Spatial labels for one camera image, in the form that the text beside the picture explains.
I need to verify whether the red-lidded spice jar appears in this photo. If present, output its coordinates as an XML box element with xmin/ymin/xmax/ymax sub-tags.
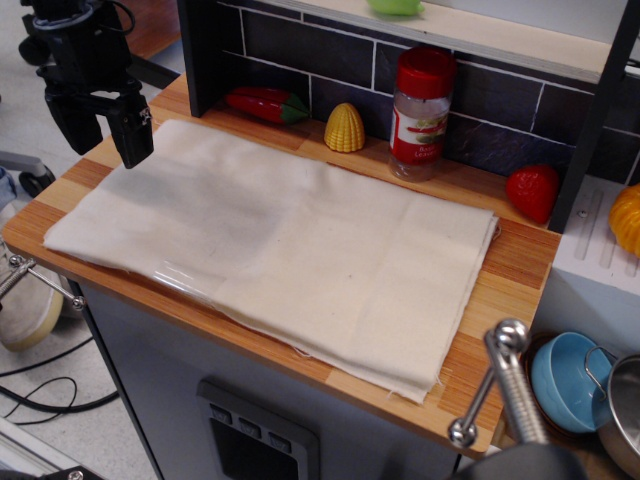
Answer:
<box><xmin>389</xmin><ymin>46</ymin><xmax>457</xmax><ymax>182</ymax></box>

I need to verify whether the red toy chili pepper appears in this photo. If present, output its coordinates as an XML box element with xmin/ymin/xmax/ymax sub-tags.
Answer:
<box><xmin>224</xmin><ymin>87</ymin><xmax>310</xmax><ymax>125</ymax></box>

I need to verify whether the green toy on shelf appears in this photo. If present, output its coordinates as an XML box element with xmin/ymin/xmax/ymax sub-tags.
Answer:
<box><xmin>367</xmin><ymin>0</ymin><xmax>425</xmax><ymax>16</ymax></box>

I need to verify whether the red toy strawberry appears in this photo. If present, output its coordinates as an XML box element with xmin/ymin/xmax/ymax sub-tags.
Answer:
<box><xmin>505</xmin><ymin>164</ymin><xmax>560</xmax><ymax>224</ymax></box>

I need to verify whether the cream cloth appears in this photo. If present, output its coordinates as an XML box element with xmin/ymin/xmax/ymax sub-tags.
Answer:
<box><xmin>44</xmin><ymin>120</ymin><xmax>498</xmax><ymax>403</ymax></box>

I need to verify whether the yellow toy corn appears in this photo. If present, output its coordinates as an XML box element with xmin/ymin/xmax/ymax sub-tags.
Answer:
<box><xmin>324</xmin><ymin>103</ymin><xmax>366</xmax><ymax>153</ymax></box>

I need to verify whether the grey oven control panel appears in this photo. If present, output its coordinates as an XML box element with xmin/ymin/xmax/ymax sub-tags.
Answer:
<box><xmin>197</xmin><ymin>380</ymin><xmax>321</xmax><ymax>479</ymax></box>

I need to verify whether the white toy sink unit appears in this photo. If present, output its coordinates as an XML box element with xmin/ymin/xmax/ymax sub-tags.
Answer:
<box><xmin>533</xmin><ymin>176</ymin><xmax>639</xmax><ymax>356</ymax></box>

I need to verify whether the blue plastic bowl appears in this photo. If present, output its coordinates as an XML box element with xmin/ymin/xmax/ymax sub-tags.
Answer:
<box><xmin>530</xmin><ymin>332</ymin><xmax>616</xmax><ymax>434</ymax></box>

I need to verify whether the dark shelf frame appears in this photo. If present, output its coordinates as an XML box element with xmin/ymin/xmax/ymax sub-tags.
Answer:
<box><xmin>176</xmin><ymin>0</ymin><xmax>640</xmax><ymax>234</ymax></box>

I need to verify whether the metal clamp handle left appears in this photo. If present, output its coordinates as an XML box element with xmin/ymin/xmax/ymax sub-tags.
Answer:
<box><xmin>1</xmin><ymin>255</ymin><xmax>87</xmax><ymax>311</ymax></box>

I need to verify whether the metal clamp screw right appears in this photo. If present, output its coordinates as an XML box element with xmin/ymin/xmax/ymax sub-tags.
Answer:
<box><xmin>448</xmin><ymin>318</ymin><xmax>549</xmax><ymax>449</ymax></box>

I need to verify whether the orange toy pumpkin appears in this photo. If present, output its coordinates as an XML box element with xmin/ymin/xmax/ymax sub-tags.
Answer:
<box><xmin>608</xmin><ymin>184</ymin><xmax>640</xmax><ymax>257</ymax></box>

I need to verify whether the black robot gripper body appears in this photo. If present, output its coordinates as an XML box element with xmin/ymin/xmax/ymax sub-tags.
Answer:
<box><xmin>36</xmin><ymin>19</ymin><xmax>142</xmax><ymax>116</ymax></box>

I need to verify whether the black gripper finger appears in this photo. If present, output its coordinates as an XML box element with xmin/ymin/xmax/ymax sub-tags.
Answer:
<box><xmin>45</xmin><ymin>97</ymin><xmax>103</xmax><ymax>155</ymax></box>
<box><xmin>106</xmin><ymin>94</ymin><xmax>154</xmax><ymax>169</ymax></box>

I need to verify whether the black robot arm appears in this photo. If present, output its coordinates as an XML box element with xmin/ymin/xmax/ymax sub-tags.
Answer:
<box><xmin>27</xmin><ymin>1</ymin><xmax>154</xmax><ymax>169</ymax></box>

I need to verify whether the steel pot with handle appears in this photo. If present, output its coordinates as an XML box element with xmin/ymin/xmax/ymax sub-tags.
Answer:
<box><xmin>584</xmin><ymin>346</ymin><xmax>639</xmax><ymax>479</ymax></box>

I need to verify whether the black floor cable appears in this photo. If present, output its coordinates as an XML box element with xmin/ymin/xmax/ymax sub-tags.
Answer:
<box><xmin>0</xmin><ymin>335</ymin><xmax>120</xmax><ymax>426</ymax></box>

